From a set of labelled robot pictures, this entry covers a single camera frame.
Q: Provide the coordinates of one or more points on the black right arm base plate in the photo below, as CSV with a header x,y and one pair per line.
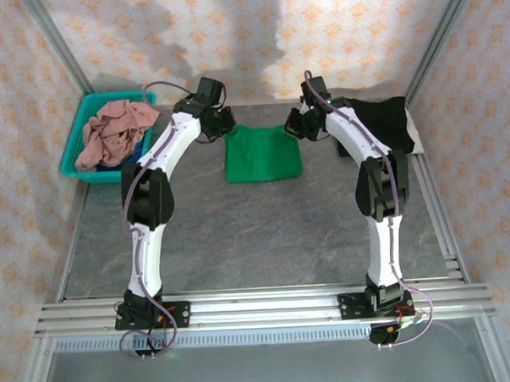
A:
x,y
351,307

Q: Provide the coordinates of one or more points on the green t-shirt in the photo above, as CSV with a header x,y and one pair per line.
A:
x,y
262,154

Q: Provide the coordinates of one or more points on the aluminium frame post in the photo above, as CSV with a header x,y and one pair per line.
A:
x,y
439,39
58,43

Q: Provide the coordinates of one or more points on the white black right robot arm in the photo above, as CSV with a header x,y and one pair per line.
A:
x,y
379,185

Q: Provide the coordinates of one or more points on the black folded t-shirt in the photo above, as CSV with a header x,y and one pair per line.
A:
x,y
387,122

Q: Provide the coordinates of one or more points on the blue t-shirt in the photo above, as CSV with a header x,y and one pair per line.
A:
x,y
131,160

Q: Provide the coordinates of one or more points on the aluminium mounting rail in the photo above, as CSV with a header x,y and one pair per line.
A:
x,y
264,309

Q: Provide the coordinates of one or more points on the white folded t-shirt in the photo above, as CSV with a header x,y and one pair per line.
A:
x,y
414,137

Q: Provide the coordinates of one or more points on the aluminium table side rail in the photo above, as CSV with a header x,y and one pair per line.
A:
x,y
440,217
73,241

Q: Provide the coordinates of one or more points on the teal plastic basket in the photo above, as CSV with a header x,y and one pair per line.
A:
x,y
75,165

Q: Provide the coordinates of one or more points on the pink t-shirt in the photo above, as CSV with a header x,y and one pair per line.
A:
x,y
108,134

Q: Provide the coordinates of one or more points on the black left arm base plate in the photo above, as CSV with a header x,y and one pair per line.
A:
x,y
180,314

